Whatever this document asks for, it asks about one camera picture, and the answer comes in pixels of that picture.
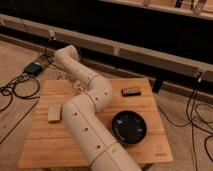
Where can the small white bottle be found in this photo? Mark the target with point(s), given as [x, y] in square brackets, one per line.
[79, 87]

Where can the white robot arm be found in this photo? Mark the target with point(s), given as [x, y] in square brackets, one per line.
[101, 150]

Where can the black rectangular box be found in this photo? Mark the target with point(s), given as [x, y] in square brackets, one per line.
[133, 91]

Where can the black round bowl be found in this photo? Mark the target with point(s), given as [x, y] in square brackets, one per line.
[129, 127]

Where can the white sponge block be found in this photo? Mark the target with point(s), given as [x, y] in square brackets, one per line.
[54, 113]

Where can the black power adapter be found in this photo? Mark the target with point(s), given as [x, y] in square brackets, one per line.
[33, 69]

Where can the wooden board table top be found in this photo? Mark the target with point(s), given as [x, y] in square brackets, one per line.
[49, 145]

